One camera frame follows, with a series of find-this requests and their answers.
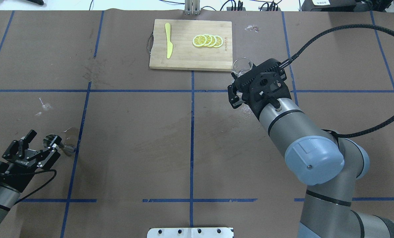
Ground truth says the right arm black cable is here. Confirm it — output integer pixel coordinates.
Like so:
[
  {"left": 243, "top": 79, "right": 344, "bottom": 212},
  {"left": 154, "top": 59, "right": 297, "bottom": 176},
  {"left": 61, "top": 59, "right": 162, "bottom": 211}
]
[{"left": 280, "top": 24, "right": 394, "bottom": 139}]

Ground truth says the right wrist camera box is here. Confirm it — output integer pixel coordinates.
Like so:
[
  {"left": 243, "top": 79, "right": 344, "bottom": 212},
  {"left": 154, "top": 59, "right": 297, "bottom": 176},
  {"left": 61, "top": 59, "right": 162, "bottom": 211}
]
[{"left": 237, "top": 59, "right": 291, "bottom": 101}]

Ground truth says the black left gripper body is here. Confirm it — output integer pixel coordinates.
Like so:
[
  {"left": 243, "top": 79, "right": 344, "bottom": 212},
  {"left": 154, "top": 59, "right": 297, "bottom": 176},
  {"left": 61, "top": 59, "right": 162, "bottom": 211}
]
[{"left": 0, "top": 149, "right": 47, "bottom": 192}]

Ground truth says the aluminium frame post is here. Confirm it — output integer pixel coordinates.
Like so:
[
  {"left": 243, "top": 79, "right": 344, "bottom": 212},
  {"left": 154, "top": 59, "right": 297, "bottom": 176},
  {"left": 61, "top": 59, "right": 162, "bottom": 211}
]
[{"left": 184, "top": 0, "right": 201, "bottom": 16}]

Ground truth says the black handheld controller tool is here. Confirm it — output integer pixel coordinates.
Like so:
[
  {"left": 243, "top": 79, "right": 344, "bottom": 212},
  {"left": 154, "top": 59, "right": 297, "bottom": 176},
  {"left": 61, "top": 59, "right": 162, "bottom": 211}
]
[{"left": 26, "top": 0, "right": 44, "bottom": 6}]

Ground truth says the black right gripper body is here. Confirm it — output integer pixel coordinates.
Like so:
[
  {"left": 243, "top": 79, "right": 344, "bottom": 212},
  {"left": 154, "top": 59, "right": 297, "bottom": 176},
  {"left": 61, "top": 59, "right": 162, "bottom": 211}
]
[{"left": 233, "top": 59, "right": 291, "bottom": 119}]

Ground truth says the wooden cutting board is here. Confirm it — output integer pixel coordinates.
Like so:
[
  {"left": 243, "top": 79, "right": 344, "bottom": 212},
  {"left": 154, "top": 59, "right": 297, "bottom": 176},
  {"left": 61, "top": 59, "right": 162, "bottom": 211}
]
[{"left": 149, "top": 19, "right": 233, "bottom": 72}]

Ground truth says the clear glass shaker cup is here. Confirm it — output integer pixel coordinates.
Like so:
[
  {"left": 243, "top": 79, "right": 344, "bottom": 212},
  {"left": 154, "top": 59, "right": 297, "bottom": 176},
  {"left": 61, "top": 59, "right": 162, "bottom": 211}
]
[{"left": 231, "top": 57, "right": 254, "bottom": 79}]

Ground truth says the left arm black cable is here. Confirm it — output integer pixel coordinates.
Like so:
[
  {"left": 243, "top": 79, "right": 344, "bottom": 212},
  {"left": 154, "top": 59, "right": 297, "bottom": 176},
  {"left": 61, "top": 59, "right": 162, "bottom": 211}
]
[{"left": 17, "top": 169, "right": 57, "bottom": 203}]

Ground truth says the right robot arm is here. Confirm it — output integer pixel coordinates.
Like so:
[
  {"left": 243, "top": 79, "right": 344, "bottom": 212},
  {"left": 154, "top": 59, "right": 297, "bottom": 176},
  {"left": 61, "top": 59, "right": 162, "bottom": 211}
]
[{"left": 227, "top": 57, "right": 394, "bottom": 238}]

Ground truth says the black box with label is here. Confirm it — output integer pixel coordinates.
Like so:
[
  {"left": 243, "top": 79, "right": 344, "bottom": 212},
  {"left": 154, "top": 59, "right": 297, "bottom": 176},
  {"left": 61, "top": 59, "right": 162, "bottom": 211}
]
[{"left": 301, "top": 0, "right": 373, "bottom": 12}]

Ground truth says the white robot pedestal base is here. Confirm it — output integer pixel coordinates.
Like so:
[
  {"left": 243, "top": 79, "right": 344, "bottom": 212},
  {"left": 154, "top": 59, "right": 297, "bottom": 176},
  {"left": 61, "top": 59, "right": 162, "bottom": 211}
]
[{"left": 147, "top": 227, "right": 235, "bottom": 238}]

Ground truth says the yellow plastic knife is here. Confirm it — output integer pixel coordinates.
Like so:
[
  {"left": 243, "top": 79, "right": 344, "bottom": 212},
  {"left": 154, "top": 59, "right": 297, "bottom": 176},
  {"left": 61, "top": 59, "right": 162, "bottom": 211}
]
[{"left": 164, "top": 22, "right": 174, "bottom": 59}]

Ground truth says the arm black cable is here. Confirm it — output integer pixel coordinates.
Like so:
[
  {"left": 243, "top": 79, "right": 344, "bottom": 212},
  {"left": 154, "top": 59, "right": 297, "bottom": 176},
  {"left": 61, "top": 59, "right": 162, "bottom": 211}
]
[
  {"left": 280, "top": 24, "right": 394, "bottom": 139},
  {"left": 17, "top": 169, "right": 57, "bottom": 203}
]

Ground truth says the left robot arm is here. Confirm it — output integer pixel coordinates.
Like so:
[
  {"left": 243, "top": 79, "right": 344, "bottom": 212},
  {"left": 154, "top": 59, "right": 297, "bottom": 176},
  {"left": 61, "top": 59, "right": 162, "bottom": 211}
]
[{"left": 0, "top": 130, "right": 64, "bottom": 224}]

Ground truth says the steel jigger measuring cup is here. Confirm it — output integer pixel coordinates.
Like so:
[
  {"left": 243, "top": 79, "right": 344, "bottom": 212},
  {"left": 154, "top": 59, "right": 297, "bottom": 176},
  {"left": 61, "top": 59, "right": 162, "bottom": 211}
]
[{"left": 43, "top": 134, "right": 77, "bottom": 157}]

